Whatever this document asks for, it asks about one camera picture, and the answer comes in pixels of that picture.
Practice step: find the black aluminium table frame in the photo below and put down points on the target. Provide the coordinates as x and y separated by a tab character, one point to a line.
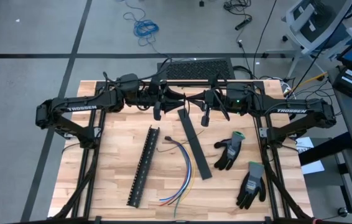
100	84

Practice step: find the black duct cover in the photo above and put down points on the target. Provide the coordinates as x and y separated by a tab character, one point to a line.
194	146

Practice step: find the black glove green cuff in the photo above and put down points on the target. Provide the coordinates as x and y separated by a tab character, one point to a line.
229	152

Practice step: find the black caster wheel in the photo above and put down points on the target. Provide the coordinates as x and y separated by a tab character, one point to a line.
343	212

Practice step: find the black desk leg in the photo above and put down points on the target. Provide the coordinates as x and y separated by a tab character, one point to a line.
325	149

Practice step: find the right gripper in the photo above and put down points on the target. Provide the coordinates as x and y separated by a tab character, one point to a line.
218	102

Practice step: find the black power strip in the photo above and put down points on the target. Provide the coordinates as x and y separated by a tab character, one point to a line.
243	24

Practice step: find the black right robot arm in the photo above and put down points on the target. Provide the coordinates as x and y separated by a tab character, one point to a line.
291	110

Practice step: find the white paper sheet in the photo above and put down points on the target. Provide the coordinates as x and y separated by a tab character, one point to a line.
311	166

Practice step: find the small black computer box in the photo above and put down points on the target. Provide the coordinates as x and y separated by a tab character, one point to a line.
350	82

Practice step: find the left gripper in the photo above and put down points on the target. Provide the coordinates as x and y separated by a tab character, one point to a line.
151	101

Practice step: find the grey desk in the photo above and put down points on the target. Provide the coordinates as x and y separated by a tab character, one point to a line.
347	124

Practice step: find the black glove grey cuff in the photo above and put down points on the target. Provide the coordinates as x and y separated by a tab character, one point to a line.
252	186

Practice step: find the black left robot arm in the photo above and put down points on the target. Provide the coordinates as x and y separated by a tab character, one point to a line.
79	104

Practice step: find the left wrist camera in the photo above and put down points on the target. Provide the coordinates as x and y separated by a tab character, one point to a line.
155	85

